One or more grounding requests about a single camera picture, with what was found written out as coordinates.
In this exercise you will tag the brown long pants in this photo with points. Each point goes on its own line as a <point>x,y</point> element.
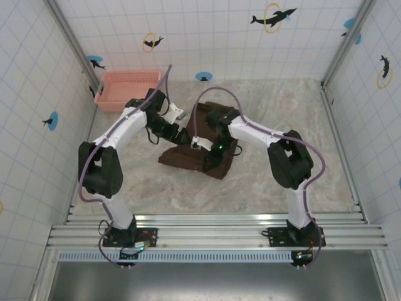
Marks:
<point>181,158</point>

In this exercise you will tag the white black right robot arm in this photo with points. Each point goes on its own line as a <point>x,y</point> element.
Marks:
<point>250,131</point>

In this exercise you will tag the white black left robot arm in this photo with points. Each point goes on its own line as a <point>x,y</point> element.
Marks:
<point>125,128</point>

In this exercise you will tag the pink plastic basket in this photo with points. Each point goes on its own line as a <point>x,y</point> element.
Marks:
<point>125,84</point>

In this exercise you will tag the blue oval fish sticker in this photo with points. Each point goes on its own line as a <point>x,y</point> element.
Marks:
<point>203,76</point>

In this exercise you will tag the blue circle shark sticker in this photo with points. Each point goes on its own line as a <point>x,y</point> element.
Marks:
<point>94,61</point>

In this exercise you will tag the grey metal lower panel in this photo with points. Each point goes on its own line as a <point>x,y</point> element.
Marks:
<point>213,282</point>

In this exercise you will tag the aluminium base rail beam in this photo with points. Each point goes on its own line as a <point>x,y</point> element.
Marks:
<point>213,232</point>

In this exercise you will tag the aluminium side rail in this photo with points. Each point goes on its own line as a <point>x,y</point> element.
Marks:
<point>341,141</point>
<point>87,131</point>

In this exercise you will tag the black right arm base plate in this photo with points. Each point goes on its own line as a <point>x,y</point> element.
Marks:
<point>277,233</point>

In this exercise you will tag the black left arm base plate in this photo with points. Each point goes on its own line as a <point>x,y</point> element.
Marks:
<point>147,233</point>

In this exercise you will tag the left controller board with bracket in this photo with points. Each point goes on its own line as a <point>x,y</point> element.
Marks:
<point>128,255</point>

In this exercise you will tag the controller board with bracket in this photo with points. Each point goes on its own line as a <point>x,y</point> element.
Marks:
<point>128,255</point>
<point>302,257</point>

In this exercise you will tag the aluminium corner post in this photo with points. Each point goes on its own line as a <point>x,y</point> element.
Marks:
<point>351,40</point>
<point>72,44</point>

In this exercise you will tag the right controller board with bracket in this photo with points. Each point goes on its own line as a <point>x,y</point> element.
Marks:
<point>302,257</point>

